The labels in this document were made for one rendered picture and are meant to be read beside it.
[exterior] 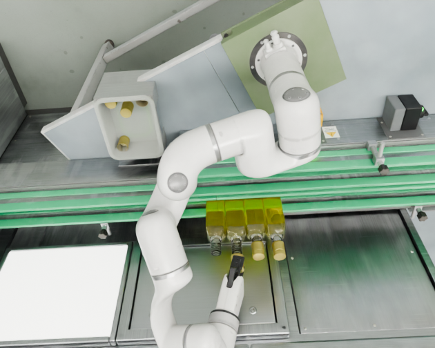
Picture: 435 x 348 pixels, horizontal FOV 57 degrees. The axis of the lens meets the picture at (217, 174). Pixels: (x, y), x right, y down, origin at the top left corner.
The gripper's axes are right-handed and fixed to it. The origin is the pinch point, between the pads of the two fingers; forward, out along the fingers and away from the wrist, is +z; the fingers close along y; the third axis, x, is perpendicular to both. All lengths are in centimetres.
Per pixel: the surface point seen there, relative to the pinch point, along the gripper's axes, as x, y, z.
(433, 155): -50, 15, 39
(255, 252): -4.2, 2.1, 4.3
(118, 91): 41, 33, 29
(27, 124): 121, -16, 71
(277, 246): -9.7, 1.9, 7.7
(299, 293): -17.2, -15.6, 5.4
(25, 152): 108, -16, 51
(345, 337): -30.4, -14.4, -6.2
